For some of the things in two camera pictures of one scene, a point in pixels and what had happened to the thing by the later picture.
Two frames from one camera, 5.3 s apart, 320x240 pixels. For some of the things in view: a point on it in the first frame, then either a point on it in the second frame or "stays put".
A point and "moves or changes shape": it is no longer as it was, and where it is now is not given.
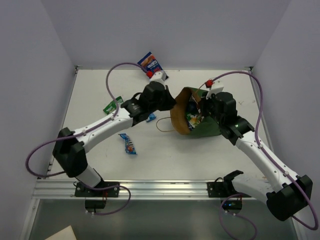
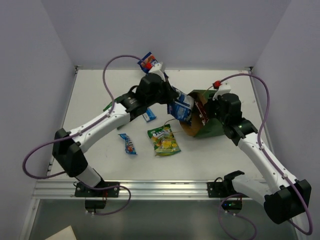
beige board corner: [66, 233] stays put
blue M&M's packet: [129, 147] stays put
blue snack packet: [152, 117] stays put
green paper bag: [207, 127] moves or changes shape
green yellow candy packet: [193, 120] → [164, 141]
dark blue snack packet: [152, 66] stays put
